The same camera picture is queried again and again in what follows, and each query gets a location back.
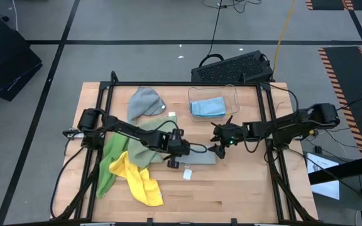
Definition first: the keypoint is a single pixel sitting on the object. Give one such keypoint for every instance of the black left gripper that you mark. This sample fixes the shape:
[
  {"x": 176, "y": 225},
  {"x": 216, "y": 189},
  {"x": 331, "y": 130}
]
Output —
[{"x": 178, "y": 147}]

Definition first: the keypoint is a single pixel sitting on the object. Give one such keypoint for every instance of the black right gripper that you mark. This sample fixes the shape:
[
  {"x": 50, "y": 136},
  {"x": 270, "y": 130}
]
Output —
[{"x": 228, "y": 135}]

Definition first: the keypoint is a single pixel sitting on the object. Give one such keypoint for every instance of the light grey waffle towel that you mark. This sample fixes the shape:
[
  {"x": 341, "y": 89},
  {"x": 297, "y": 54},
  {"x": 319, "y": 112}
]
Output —
[{"x": 203, "y": 158}]

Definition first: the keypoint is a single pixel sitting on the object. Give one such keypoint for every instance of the light blue towel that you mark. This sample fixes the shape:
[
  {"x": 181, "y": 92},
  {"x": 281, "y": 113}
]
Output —
[{"x": 207, "y": 106}]

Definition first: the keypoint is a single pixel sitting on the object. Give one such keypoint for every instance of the pale green towel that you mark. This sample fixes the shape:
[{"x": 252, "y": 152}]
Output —
[{"x": 140, "y": 153}]

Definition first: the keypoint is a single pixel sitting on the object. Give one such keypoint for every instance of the yellow towel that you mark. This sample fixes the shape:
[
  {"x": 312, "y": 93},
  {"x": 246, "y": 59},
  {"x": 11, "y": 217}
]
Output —
[{"x": 143, "y": 188}]

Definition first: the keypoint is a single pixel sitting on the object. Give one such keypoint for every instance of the blue-grey towel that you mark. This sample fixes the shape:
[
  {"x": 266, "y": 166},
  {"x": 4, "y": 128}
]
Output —
[{"x": 143, "y": 102}]

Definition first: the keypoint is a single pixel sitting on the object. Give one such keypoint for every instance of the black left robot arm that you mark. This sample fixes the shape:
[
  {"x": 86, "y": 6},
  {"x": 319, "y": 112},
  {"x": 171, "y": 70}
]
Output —
[{"x": 130, "y": 132}]

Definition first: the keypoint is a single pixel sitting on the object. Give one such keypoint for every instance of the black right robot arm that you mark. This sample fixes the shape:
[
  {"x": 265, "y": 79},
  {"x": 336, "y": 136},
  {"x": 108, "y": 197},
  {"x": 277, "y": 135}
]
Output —
[{"x": 294, "y": 124}]

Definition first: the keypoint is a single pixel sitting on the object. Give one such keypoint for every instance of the clear plastic bin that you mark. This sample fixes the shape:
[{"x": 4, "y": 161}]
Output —
[{"x": 231, "y": 91}]

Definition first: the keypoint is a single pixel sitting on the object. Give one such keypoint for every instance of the bright green towel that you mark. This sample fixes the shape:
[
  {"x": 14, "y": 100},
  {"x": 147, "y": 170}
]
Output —
[{"x": 112, "y": 153}]

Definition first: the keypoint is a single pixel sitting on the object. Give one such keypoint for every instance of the black perforated computer case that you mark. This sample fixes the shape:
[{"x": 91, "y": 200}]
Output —
[{"x": 231, "y": 67}]

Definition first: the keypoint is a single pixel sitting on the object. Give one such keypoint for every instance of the white printed sheet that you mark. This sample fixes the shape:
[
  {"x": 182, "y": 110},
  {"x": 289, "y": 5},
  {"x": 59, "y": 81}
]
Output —
[{"x": 325, "y": 188}]

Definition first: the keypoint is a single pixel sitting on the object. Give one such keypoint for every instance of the black hazard-striped floor mat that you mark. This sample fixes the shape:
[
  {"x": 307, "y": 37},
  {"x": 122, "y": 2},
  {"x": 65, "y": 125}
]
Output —
[
  {"x": 328, "y": 3},
  {"x": 344, "y": 72}
]

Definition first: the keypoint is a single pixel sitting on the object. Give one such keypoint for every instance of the black cart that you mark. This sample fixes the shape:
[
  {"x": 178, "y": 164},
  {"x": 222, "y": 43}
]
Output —
[{"x": 5, "y": 62}]

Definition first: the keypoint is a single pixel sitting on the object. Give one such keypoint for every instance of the black metal table frame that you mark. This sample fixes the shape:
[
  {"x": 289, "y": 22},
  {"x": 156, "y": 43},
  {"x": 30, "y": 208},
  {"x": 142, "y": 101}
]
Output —
[{"x": 168, "y": 83}]

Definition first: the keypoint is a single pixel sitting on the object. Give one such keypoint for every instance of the silver metal bracket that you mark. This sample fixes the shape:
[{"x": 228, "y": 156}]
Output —
[{"x": 74, "y": 134}]

